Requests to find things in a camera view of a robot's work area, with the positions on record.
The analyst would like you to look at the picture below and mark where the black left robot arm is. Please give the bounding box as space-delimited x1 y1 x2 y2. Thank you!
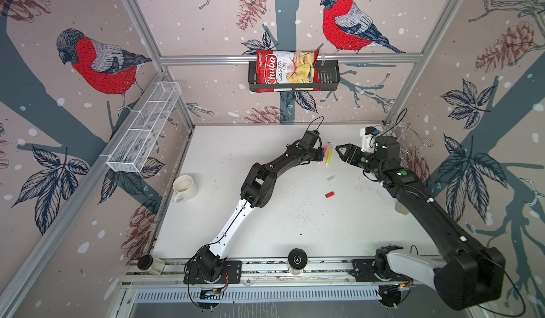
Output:
184 129 324 285

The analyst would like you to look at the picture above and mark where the black round knob on rail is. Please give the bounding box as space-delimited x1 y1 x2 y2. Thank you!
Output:
288 248 308 276

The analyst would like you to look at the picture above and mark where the black wire wall basket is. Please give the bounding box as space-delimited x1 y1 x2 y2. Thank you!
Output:
248 61 340 93

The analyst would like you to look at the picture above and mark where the glass spice jar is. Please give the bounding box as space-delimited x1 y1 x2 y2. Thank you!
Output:
395 202 410 215

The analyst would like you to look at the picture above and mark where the white wire mesh shelf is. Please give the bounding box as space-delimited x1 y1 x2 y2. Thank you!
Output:
106 81 181 173

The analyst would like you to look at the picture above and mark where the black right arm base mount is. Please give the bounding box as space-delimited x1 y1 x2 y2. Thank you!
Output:
349 258 411 283

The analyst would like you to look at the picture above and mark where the white ceramic mug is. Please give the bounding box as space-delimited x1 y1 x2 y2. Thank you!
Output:
172 175 198 203

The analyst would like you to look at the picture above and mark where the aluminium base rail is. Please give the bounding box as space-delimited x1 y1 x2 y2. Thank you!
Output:
121 256 421 287

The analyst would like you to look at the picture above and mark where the chrome spiral glass holder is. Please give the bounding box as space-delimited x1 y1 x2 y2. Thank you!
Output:
379 122 434 182

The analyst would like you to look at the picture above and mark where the red cassava chips bag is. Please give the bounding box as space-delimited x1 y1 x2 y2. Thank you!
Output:
255 50 319 93

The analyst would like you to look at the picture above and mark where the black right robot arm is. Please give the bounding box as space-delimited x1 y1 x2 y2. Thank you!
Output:
336 136 505 310

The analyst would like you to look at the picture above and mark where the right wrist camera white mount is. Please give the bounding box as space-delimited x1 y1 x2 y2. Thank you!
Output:
360 127 380 153

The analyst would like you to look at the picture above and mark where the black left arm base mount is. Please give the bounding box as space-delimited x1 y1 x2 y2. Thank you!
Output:
183 260 242 285

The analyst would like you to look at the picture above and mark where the aluminium frame crossbar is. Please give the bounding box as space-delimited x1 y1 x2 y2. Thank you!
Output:
159 53 424 67

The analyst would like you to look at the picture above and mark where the yellow highlighter pen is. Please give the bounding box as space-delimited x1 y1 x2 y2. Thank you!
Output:
326 146 333 165

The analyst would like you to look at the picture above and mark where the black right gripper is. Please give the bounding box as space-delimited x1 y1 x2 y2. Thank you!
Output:
335 144 384 177

